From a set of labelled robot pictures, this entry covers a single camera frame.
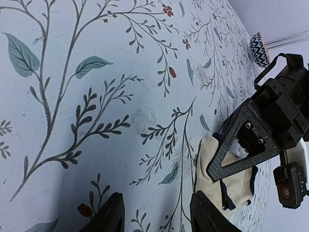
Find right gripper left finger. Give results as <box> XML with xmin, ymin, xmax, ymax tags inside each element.
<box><xmin>82</xmin><ymin>192</ymin><xmax>125</xmax><ymax>232</ymax></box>

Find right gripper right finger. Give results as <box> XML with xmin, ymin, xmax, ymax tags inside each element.
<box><xmin>190</xmin><ymin>190</ymin><xmax>241</xmax><ymax>232</ymax></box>

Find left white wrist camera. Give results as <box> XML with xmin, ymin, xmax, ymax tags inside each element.
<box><xmin>273</xmin><ymin>139</ymin><xmax>309</xmax><ymax>209</ymax></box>

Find left aluminium frame post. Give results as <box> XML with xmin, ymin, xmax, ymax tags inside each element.
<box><xmin>266</xmin><ymin>30</ymin><xmax>309</xmax><ymax>50</ymax></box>

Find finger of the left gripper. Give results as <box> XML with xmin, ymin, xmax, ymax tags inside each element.
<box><xmin>207</xmin><ymin>102</ymin><xmax>284</xmax><ymax>182</ymax></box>

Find red patterned rolled underwear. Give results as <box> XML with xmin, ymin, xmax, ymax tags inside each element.
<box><xmin>249</xmin><ymin>32</ymin><xmax>271</xmax><ymax>68</ymax></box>

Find floral table cloth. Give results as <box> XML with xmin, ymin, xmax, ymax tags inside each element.
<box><xmin>0</xmin><ymin>0</ymin><xmax>260</xmax><ymax>232</ymax></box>

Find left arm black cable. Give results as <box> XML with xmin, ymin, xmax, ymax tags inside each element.
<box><xmin>253</xmin><ymin>53</ymin><xmax>290</xmax><ymax>90</ymax></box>

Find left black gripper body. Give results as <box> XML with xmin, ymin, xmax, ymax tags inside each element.
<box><xmin>252</xmin><ymin>54</ymin><xmax>309</xmax><ymax>149</ymax></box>

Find beige underwear black trim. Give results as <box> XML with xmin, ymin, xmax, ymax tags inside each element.
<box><xmin>195</xmin><ymin>133</ymin><xmax>258</xmax><ymax>218</ymax></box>

